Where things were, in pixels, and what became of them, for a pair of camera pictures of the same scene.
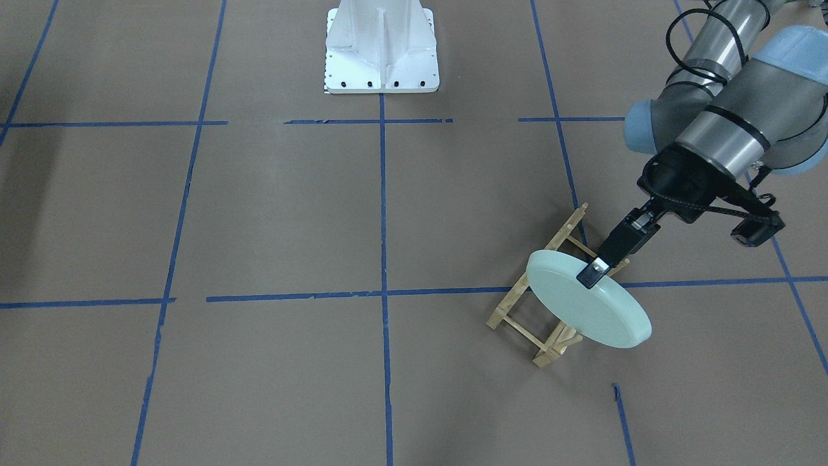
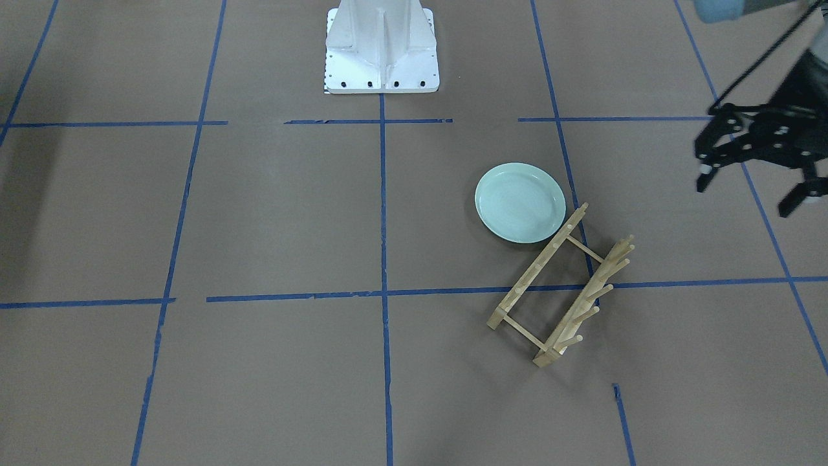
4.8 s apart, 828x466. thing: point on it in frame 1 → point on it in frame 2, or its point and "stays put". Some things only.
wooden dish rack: x=561 y=339 stays put
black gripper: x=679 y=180 → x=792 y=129
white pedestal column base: x=381 y=46 stays put
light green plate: x=607 y=312 → x=520 y=202
